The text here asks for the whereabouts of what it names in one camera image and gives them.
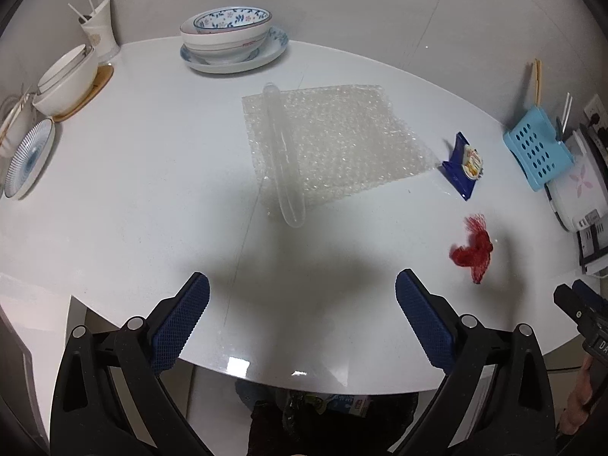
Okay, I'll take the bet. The blue white carton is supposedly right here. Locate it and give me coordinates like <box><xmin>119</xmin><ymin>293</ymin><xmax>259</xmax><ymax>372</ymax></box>
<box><xmin>328</xmin><ymin>393</ymin><xmax>372</xmax><ymax>415</ymax></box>

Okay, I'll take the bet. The white flowered rice cooker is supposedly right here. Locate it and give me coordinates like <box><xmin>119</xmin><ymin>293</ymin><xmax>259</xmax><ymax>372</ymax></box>
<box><xmin>544</xmin><ymin>126</ymin><xmax>608</xmax><ymax>233</ymax></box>

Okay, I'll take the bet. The blue snack packet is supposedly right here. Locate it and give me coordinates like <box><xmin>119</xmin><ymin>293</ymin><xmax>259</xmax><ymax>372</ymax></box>
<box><xmin>442</xmin><ymin>132</ymin><xmax>486</xmax><ymax>200</ymax></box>

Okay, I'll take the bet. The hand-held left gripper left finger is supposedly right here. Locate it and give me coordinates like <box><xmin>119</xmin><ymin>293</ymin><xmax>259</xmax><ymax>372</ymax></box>
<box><xmin>50</xmin><ymin>272</ymin><xmax>211</xmax><ymax>456</ymax></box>

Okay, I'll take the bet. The white cup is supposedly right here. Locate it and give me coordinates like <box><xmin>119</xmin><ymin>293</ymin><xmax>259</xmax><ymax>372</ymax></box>
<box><xmin>78</xmin><ymin>0</ymin><xmax>120</xmax><ymax>63</ymax></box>

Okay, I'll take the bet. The white bowl with red line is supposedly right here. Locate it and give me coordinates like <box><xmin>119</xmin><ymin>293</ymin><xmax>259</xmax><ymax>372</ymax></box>
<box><xmin>179</xmin><ymin>12</ymin><xmax>274</xmax><ymax>64</ymax></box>

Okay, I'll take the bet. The large white bowl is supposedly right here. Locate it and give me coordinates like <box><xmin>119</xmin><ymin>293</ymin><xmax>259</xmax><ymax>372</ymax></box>
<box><xmin>32</xmin><ymin>54</ymin><xmax>100</xmax><ymax>116</ymax></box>

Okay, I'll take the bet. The clear glass tube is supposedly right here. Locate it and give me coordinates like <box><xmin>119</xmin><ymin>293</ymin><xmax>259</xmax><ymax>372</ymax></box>
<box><xmin>261</xmin><ymin>82</ymin><xmax>307</xmax><ymax>226</ymax></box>

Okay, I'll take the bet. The blue floral bowl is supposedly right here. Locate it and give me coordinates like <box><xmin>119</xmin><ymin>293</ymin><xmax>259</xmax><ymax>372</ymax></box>
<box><xmin>192</xmin><ymin>7</ymin><xmax>271</xmax><ymax>34</ymax></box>

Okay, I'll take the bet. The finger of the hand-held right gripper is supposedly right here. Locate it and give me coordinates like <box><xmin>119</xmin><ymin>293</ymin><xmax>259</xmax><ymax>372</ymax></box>
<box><xmin>572</xmin><ymin>279</ymin><xmax>608</xmax><ymax>317</ymax></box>
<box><xmin>553</xmin><ymin>284</ymin><xmax>594</xmax><ymax>333</ymax></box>

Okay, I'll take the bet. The wall socket with plug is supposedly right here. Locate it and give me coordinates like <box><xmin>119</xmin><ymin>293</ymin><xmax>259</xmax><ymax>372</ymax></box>
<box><xmin>583</xmin><ymin>96</ymin><xmax>608</xmax><ymax>135</ymax></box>

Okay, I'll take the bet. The clear bubble wrap sheet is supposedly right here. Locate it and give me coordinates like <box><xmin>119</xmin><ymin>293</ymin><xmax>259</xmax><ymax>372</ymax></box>
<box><xmin>241</xmin><ymin>84</ymin><xmax>437</xmax><ymax>222</ymax></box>

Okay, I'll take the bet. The blue striped plate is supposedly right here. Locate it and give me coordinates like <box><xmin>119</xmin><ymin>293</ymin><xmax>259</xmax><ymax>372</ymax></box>
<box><xmin>4</xmin><ymin>118</ymin><xmax>57</xmax><ymax>199</ymax></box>

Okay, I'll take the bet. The red mesh net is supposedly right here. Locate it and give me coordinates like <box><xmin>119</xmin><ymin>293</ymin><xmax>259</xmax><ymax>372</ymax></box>
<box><xmin>450</xmin><ymin>215</ymin><xmax>495</xmax><ymax>286</ymax></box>

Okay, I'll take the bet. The blue utensil holder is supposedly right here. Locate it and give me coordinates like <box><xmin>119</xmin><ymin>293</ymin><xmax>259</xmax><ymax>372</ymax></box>
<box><xmin>503</xmin><ymin>107</ymin><xmax>575</xmax><ymax>192</ymax></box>

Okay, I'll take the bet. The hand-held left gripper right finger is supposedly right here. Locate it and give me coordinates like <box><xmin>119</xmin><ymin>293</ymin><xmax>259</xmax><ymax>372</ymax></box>
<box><xmin>389</xmin><ymin>268</ymin><xmax>556</xmax><ymax>456</ymax></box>

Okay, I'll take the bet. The wooden coaster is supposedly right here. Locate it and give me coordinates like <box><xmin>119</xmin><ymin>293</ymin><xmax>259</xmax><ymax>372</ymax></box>
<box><xmin>51</xmin><ymin>64</ymin><xmax>115</xmax><ymax>122</ymax></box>

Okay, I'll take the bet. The small white bowl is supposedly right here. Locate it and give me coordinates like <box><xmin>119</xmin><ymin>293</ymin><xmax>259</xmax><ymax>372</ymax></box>
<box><xmin>37</xmin><ymin>44</ymin><xmax>96</xmax><ymax>93</ymax></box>

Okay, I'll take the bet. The black bin with bag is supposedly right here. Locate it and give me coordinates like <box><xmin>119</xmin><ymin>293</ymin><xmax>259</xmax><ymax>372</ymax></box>
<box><xmin>247</xmin><ymin>382</ymin><xmax>419</xmax><ymax>456</ymax></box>

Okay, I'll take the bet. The person's right hand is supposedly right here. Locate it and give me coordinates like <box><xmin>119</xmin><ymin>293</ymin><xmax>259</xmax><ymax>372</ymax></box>
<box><xmin>558</xmin><ymin>354</ymin><xmax>604</xmax><ymax>435</ymax></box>

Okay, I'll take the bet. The blue patterned plate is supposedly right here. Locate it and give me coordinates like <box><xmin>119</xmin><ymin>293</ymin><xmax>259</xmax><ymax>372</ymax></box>
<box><xmin>179</xmin><ymin>26</ymin><xmax>290</xmax><ymax>74</ymax></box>

